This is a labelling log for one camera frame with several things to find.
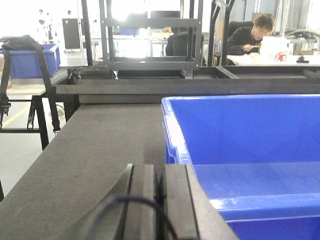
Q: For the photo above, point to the large blue plastic bin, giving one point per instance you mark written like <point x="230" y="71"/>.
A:
<point x="257" y="158"/>

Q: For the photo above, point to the black metal shelf rack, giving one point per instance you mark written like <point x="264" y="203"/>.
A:
<point x="134" y="33"/>

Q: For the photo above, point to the seated person in black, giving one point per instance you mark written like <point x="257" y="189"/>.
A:
<point x="246" y="39"/>

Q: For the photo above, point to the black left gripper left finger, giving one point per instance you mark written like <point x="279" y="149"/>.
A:
<point x="123" y="213"/>

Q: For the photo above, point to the black metal frame table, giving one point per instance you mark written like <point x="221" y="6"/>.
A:
<point x="96" y="86"/>

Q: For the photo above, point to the white work table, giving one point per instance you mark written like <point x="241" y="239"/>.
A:
<point x="249" y="60"/>

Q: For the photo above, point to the black bag with straps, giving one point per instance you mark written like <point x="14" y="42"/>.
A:
<point x="25" y="42"/>

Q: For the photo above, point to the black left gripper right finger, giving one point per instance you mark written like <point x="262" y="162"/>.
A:
<point x="188" y="208"/>

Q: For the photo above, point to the black office chair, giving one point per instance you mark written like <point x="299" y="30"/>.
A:
<point x="177" y="46"/>

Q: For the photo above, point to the white bag red print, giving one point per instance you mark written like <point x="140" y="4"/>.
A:
<point x="276" y="49"/>

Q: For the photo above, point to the blue crate on table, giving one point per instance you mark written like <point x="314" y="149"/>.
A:
<point x="24" y="64"/>

